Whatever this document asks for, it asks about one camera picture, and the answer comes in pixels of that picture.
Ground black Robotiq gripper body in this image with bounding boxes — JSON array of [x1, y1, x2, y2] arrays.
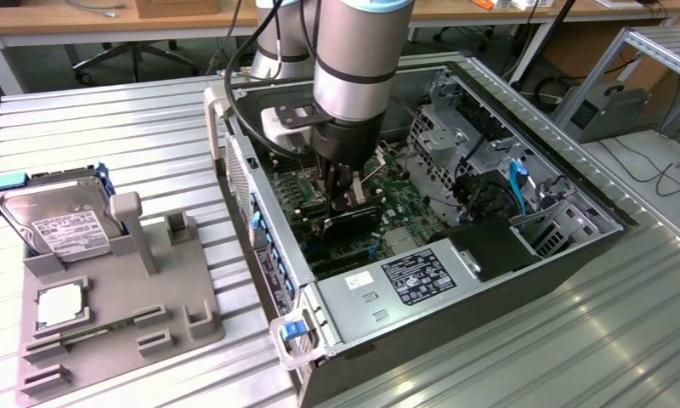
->
[[311, 113, 387, 172]]

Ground green expansion card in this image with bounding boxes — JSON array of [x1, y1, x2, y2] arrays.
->
[[319, 202, 386, 248]]

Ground CPU socket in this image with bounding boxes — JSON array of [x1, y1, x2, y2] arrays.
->
[[305, 169, 331, 201]]

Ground metal socket cover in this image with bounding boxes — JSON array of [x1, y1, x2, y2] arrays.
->
[[362, 152, 390, 183]]

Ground green motherboard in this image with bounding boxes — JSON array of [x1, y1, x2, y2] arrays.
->
[[263, 138, 453, 280]]

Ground silver chipset heatsink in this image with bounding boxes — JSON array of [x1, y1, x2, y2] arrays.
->
[[381, 228, 421, 251]]

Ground silver perforated drive cage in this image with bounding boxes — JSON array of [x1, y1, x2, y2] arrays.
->
[[405, 70, 521, 216]]

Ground black expansion slot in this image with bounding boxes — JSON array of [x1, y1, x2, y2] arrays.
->
[[307, 247, 375, 268], [311, 254, 379, 276]]

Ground black plastic shroud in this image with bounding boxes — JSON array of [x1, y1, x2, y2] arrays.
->
[[446, 215, 541, 284]]

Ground grey power supply unit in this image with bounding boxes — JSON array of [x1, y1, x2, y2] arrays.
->
[[315, 237, 483, 346]]

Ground blue case latch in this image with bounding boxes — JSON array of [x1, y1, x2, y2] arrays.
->
[[279, 320, 309, 341]]

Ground black chair base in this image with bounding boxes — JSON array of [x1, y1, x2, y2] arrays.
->
[[430, 24, 498, 44]]

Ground silver disk bay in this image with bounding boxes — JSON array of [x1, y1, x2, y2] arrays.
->
[[510, 197, 626, 261]]

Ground open black PC case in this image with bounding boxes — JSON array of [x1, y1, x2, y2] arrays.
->
[[203, 60, 642, 408]]

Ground grey parts rack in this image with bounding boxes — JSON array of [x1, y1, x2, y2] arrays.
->
[[15, 191, 227, 405]]

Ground office chair with star base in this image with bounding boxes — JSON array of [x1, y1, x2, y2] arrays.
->
[[70, 40, 205, 85]]

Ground brown cardboard box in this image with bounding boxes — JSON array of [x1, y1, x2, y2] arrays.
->
[[135, 0, 221, 20]]

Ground silver hard disk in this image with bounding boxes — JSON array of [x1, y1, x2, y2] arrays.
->
[[0, 178, 116, 264]]

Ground black slanted pole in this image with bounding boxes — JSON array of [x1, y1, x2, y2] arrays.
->
[[509, 0, 579, 86]]

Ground bare green RAM stick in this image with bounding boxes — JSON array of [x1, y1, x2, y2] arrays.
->
[[59, 318, 139, 343]]

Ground long wooden desk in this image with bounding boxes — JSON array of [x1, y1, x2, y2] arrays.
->
[[407, 0, 680, 107]]

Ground silver CPU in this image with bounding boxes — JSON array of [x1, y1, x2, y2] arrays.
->
[[35, 286, 87, 329]]

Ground blue disk caddy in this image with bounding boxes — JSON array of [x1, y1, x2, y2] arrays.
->
[[0, 163, 114, 256]]

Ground wooden desk with white legs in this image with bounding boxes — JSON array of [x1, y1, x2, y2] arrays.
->
[[0, 0, 262, 95]]

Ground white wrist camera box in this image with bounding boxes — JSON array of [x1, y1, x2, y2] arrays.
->
[[259, 105, 326, 155]]

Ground black wire bundle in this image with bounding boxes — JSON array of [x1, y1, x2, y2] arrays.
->
[[453, 172, 515, 222]]

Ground thick black camera cable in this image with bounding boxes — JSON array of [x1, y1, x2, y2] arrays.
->
[[223, 0, 307, 159]]

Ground grey cable with metal plug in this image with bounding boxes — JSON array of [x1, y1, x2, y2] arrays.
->
[[209, 0, 250, 81]]

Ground blue flat wire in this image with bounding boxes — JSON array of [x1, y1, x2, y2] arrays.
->
[[509, 157, 534, 218]]

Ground coiled black cable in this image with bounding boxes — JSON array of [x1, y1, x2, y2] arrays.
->
[[535, 75, 574, 106]]

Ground grey tower unit with handle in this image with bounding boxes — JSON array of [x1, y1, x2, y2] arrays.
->
[[554, 82, 654, 145]]

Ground light grey cable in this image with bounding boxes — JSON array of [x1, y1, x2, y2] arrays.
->
[[66, 0, 130, 20]]

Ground black floor cable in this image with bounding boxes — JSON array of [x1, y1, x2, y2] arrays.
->
[[598, 138, 680, 199]]

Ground aluminium profile frame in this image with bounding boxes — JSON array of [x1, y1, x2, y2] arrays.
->
[[550, 23, 680, 141]]

